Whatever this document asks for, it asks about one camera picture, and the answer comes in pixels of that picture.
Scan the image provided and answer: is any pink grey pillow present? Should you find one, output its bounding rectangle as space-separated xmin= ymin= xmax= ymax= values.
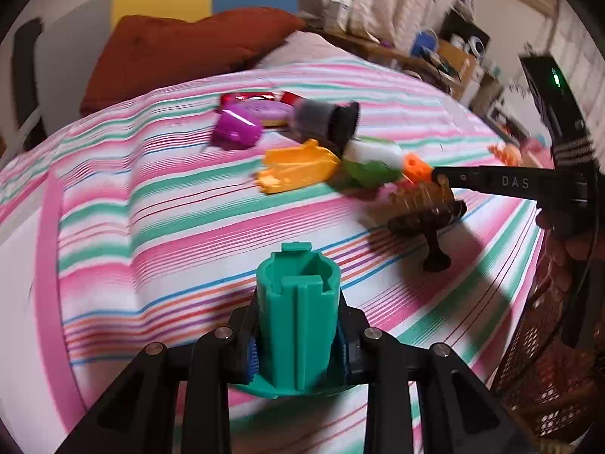
xmin=254 ymin=31 xmax=353 ymax=69

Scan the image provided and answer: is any orange plastic clip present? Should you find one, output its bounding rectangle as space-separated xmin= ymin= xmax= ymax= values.
xmin=256 ymin=140 xmax=340 ymax=195

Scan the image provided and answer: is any grey yellow blue headboard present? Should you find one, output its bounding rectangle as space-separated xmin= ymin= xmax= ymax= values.
xmin=11 ymin=0 xmax=302 ymax=138

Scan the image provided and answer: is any striped pink green bedcover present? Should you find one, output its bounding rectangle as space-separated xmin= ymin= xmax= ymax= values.
xmin=1 ymin=59 xmax=543 ymax=409

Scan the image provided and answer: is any wooden side shelf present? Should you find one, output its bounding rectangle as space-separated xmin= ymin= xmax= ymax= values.
xmin=304 ymin=26 xmax=464 ymax=100

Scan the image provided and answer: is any purple oval soap box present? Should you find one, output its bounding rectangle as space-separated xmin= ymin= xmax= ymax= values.
xmin=240 ymin=100 xmax=294 ymax=127

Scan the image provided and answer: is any dark brown fluted mould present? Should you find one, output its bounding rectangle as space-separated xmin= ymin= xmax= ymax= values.
xmin=388 ymin=178 xmax=467 ymax=237

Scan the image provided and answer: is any white small box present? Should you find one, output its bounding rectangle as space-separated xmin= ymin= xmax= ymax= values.
xmin=323 ymin=0 xmax=353 ymax=33

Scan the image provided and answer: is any teal plastic cylinder part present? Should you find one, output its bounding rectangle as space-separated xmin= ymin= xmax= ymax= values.
xmin=239 ymin=242 xmax=349 ymax=399

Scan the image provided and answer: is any red metallic cylinder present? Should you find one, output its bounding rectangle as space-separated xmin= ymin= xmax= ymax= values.
xmin=219 ymin=91 xmax=276 ymax=109

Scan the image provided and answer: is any green white plastic gadget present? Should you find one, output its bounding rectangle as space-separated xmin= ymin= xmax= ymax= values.
xmin=341 ymin=136 xmax=404 ymax=189

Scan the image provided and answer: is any blue kettle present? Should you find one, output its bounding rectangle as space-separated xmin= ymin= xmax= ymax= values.
xmin=410 ymin=28 xmax=438 ymax=58

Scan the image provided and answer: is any small red plastic piece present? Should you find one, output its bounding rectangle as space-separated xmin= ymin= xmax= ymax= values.
xmin=280 ymin=91 xmax=304 ymax=107

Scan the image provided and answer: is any orange small plastic block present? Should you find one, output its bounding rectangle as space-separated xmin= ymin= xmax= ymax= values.
xmin=403 ymin=153 xmax=433 ymax=185

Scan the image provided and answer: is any orange comb-like rack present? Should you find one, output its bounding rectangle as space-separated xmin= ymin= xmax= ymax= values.
xmin=488 ymin=143 xmax=523 ymax=167

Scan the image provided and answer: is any black grey lens cup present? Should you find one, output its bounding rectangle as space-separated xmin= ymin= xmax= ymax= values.
xmin=289 ymin=100 xmax=360 ymax=157

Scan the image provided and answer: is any magenta plastic cup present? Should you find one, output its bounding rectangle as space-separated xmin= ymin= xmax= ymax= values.
xmin=210 ymin=104 xmax=264 ymax=150

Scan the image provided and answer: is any rust red cushion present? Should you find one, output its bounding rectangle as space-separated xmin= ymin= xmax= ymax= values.
xmin=80 ymin=7 xmax=304 ymax=117

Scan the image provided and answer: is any right hand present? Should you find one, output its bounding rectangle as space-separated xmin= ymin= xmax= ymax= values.
xmin=534 ymin=210 xmax=593 ymax=301

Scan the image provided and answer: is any white pink-rimmed tray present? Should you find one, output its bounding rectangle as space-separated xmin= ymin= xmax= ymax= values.
xmin=1 ymin=173 xmax=84 ymax=453

